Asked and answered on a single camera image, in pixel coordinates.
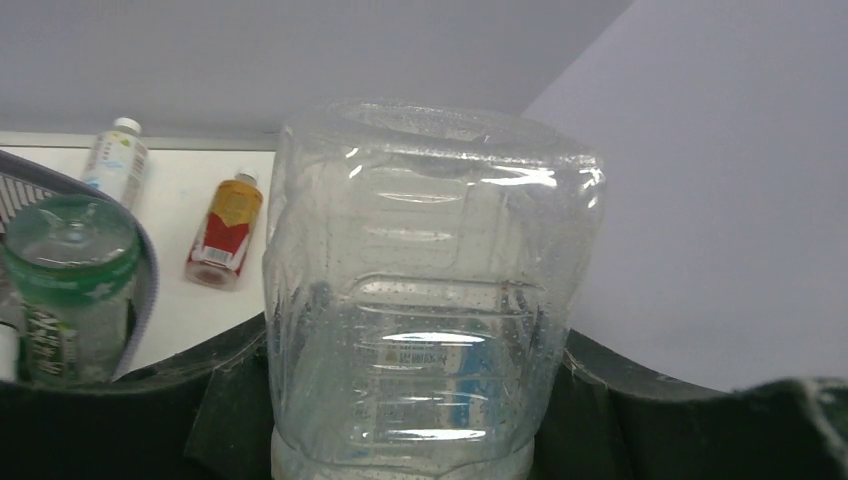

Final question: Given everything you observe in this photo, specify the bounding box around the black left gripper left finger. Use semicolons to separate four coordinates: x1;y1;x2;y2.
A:
1;315;274;479

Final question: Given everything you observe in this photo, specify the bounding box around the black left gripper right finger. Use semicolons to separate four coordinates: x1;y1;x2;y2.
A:
531;332;847;479

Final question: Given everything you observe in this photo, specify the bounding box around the red yellow label bottle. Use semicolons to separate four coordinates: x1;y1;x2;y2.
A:
184;168;263;291

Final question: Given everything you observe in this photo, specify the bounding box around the green tinted bottle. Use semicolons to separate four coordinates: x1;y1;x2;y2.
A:
1;195;141;385

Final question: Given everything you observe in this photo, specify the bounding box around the blue label clear bottle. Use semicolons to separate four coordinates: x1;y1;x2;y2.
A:
263;99;605;479

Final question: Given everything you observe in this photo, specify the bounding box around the grey ribbed waste bin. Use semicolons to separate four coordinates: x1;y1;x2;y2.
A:
1;152;159;382

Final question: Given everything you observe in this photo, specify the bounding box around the clear bottle white label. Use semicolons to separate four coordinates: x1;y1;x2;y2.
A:
80;117;149;211

